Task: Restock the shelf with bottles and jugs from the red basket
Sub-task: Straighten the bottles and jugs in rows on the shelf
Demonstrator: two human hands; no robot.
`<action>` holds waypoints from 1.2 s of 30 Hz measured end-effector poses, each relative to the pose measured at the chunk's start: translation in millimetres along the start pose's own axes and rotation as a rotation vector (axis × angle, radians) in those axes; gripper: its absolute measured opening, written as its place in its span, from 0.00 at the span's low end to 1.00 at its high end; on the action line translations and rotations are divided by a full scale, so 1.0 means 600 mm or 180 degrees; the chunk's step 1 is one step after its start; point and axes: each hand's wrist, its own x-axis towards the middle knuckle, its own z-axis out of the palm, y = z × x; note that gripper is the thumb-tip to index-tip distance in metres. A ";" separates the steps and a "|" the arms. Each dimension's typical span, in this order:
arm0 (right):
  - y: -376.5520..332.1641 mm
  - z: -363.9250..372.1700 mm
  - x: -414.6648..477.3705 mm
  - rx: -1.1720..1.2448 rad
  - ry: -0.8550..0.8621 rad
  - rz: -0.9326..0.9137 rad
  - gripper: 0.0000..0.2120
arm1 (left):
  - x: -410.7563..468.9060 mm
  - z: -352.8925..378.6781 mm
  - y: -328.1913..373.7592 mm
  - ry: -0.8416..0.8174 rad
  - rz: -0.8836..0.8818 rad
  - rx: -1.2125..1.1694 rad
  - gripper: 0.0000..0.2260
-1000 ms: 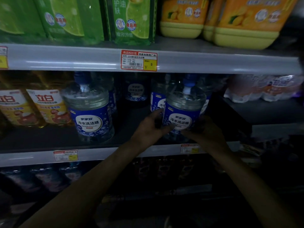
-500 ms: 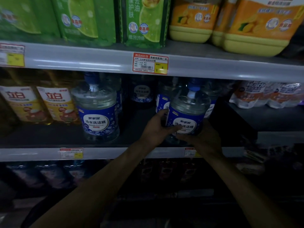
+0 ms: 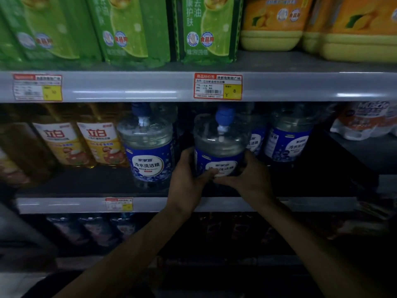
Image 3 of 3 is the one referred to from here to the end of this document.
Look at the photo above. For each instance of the small red yellow price tag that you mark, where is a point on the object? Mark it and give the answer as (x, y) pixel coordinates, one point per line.
(118, 204)

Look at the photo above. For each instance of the person's left forearm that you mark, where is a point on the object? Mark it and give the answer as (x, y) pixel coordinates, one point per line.
(130, 254)

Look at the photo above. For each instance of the dark amber detergent bottle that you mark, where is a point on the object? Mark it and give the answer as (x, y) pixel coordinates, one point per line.
(21, 155)

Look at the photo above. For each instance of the person's right thumb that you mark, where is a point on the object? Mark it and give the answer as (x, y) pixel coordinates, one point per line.
(226, 180)

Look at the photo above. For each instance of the red and yellow price tag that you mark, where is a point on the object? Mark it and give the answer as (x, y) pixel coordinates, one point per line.
(218, 86)
(37, 87)

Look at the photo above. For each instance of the person's left thumb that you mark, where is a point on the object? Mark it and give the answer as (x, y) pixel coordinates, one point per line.
(207, 176)

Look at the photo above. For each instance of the person's right hand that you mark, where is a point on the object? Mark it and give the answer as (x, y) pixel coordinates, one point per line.
(252, 186)

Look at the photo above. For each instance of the white and orange refill pouch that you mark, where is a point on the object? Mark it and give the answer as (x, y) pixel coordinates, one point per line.
(363, 119)

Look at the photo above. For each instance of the person's left hand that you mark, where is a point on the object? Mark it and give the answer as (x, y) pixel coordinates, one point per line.
(184, 189)

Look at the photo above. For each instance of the yellow detergent jug orange label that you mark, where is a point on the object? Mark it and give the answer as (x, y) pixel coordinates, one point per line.
(273, 24)
(356, 30)

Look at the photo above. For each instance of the amber detergent bottle white label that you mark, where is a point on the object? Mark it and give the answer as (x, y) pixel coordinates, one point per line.
(62, 142)
(100, 145)

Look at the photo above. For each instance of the person's right forearm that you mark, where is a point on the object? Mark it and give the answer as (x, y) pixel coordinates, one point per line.
(307, 254)

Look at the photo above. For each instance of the dark bottle pale label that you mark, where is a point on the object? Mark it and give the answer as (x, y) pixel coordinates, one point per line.
(99, 231)
(124, 226)
(68, 229)

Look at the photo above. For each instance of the grey metal shelf rail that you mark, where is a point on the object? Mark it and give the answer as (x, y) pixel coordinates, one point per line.
(217, 261)
(139, 86)

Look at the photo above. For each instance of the green detergent bottle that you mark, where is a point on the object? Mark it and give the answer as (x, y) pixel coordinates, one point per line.
(52, 27)
(130, 30)
(207, 30)

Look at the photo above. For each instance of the clear pump bottle blue label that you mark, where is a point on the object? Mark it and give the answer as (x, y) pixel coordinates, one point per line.
(147, 152)
(218, 136)
(259, 133)
(288, 136)

